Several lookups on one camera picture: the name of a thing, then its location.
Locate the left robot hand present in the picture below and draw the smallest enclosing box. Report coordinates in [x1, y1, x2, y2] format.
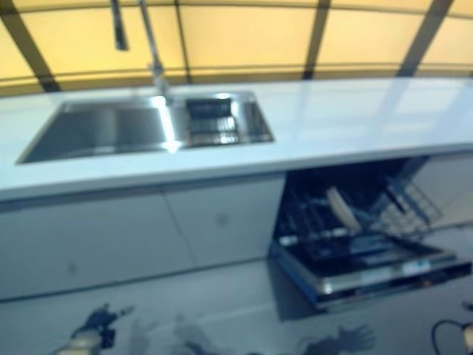
[86, 302, 136, 334]

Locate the stainless steel sink basin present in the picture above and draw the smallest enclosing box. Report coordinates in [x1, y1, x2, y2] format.
[14, 90, 276, 166]

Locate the black dish drying rack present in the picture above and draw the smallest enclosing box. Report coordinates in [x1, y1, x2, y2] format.
[184, 96, 242, 146]

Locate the chrome gooseneck kitchen faucet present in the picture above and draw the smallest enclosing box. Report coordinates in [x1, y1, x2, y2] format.
[110, 0, 173, 107]

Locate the grey wire dishwasher shelf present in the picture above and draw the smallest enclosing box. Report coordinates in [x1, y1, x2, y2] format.
[371, 175, 445, 236]

